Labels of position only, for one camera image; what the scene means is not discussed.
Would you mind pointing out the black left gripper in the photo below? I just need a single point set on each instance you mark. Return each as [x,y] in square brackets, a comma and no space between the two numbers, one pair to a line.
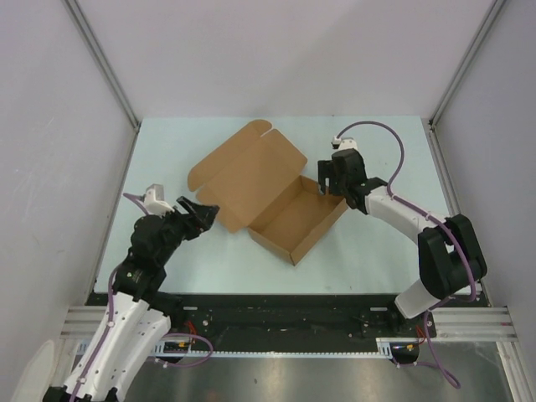
[208,216]

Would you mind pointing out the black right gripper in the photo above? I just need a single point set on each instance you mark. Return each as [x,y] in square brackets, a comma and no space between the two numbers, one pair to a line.
[326,170]

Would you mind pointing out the brown cardboard box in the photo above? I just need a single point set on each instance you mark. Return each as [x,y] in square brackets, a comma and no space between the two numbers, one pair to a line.
[255,177]

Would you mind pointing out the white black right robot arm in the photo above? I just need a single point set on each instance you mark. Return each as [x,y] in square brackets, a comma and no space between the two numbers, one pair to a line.
[450,257]

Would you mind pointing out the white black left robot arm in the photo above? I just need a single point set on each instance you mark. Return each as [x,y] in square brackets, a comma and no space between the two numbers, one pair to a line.
[138,315]

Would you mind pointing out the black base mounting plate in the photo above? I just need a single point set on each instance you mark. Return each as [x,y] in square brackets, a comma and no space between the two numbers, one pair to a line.
[363,316]

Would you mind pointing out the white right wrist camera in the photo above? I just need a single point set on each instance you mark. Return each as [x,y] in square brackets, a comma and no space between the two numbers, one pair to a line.
[344,143]

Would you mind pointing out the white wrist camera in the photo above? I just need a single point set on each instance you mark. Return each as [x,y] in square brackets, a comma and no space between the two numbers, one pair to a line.
[344,143]
[154,202]

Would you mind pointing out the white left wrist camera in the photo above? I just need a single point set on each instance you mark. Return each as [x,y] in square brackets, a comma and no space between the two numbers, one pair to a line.
[154,202]

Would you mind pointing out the aluminium right side rail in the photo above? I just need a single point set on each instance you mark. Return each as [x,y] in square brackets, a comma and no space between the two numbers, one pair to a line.
[446,183]

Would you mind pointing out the grey slotted cable duct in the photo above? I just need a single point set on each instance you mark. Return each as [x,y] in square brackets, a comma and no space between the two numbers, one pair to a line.
[170,349]

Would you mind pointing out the aluminium frame post right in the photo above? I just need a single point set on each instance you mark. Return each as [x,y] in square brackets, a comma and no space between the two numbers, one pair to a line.
[484,29]

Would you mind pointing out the aluminium frame post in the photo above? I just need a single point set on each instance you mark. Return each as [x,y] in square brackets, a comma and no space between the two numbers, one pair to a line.
[98,54]
[484,29]

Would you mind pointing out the aluminium frame post left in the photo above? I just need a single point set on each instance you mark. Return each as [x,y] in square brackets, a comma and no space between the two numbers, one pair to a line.
[98,54]

